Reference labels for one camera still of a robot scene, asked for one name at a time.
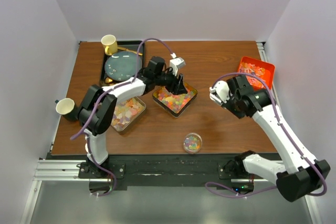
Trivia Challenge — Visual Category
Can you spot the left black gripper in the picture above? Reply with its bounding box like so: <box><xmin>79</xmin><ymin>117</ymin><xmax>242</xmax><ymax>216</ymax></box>
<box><xmin>154</xmin><ymin>67</ymin><xmax>187</xmax><ymax>96</ymax></box>

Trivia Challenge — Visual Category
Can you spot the gold tin of gummy candies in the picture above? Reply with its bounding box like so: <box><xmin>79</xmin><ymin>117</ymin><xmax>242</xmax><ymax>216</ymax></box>
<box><xmin>152</xmin><ymin>83</ymin><xmax>198</xmax><ymax>118</ymax></box>

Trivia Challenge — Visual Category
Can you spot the orange box of lollipops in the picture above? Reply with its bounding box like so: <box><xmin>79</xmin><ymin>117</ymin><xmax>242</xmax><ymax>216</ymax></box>
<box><xmin>238</xmin><ymin>56</ymin><xmax>275</xmax><ymax>89</ymax></box>

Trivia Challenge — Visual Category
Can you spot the clear plastic jar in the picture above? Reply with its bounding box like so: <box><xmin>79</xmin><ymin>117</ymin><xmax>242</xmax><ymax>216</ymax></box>
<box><xmin>183</xmin><ymin>133</ymin><xmax>202</xmax><ymax>154</ymax></box>

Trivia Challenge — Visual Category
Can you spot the silver tin of popsicle candies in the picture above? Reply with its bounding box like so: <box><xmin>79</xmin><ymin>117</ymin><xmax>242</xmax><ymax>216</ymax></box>
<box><xmin>110</xmin><ymin>97</ymin><xmax>146</xmax><ymax>133</ymax></box>

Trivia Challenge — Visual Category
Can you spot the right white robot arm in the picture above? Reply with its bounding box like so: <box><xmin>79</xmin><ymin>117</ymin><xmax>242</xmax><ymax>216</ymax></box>
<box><xmin>209</xmin><ymin>73</ymin><xmax>331</xmax><ymax>202</ymax></box>

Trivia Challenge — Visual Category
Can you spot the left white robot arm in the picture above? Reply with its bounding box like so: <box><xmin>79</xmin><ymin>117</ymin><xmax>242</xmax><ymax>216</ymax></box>
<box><xmin>70</xmin><ymin>54</ymin><xmax>187</xmax><ymax>178</ymax></box>

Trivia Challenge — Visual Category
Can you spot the black serving tray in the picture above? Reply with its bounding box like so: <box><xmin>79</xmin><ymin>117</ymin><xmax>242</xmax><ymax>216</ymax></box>
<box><xmin>99</xmin><ymin>40</ymin><xmax>145</xmax><ymax>87</ymax></box>

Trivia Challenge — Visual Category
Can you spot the blue-grey plate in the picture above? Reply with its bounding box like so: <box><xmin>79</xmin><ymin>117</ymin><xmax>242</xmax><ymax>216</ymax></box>
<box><xmin>104</xmin><ymin>51</ymin><xmax>142</xmax><ymax>82</ymax></box>

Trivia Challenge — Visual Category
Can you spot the gold spoon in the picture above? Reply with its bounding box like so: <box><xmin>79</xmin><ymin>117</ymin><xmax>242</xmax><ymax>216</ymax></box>
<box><xmin>104</xmin><ymin>77</ymin><xmax>113</xmax><ymax>85</ymax></box>

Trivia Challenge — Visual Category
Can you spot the yellow mug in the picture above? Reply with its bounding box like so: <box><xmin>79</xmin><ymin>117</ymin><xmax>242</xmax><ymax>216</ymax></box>
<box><xmin>101</xmin><ymin>35</ymin><xmax>118</xmax><ymax>56</ymax></box>

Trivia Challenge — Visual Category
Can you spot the dark green paper cup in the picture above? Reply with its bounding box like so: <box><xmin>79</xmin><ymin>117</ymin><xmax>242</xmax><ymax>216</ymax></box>
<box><xmin>55</xmin><ymin>98</ymin><xmax>78</xmax><ymax>122</ymax></box>

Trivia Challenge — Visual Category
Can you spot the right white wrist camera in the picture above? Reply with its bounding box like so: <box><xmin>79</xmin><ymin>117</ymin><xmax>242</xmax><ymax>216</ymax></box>
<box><xmin>209</xmin><ymin>81</ymin><xmax>230</xmax><ymax>106</ymax></box>

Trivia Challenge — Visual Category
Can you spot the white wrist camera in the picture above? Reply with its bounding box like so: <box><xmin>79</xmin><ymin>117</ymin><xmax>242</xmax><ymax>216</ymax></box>
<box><xmin>209</xmin><ymin>81</ymin><xmax>230</xmax><ymax>106</ymax></box>
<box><xmin>169</xmin><ymin>53</ymin><xmax>186</xmax><ymax>76</ymax></box>

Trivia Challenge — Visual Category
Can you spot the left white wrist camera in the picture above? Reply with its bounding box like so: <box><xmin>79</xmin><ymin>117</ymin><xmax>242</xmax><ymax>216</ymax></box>
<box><xmin>169</xmin><ymin>53</ymin><xmax>186</xmax><ymax>76</ymax></box>

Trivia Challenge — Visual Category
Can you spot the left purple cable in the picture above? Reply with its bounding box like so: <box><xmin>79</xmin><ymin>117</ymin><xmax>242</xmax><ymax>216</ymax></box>
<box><xmin>70</xmin><ymin>37</ymin><xmax>175</xmax><ymax>197</ymax></box>

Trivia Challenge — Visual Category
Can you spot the purple cable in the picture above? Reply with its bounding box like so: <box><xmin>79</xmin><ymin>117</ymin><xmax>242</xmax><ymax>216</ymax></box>
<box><xmin>70</xmin><ymin>37</ymin><xmax>175</xmax><ymax>197</ymax></box>
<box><xmin>204</xmin><ymin>73</ymin><xmax>328</xmax><ymax>198</ymax></box>

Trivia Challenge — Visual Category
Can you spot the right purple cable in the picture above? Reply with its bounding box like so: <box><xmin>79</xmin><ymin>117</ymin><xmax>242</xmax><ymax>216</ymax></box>
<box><xmin>204</xmin><ymin>73</ymin><xmax>328</xmax><ymax>198</ymax></box>

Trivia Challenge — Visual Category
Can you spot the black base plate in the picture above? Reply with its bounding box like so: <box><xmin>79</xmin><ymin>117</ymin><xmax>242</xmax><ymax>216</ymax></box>
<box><xmin>77</xmin><ymin>154</ymin><xmax>250</xmax><ymax>190</ymax></box>

